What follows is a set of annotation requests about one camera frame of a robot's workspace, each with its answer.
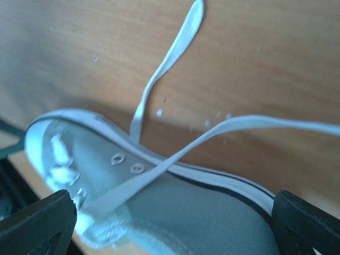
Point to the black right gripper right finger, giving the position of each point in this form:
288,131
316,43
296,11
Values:
301,228

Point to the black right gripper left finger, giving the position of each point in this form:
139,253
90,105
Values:
45,227

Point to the white shoelace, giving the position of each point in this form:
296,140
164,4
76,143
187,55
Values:
186,151

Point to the grey canvas sneaker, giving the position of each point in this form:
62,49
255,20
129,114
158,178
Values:
187,210

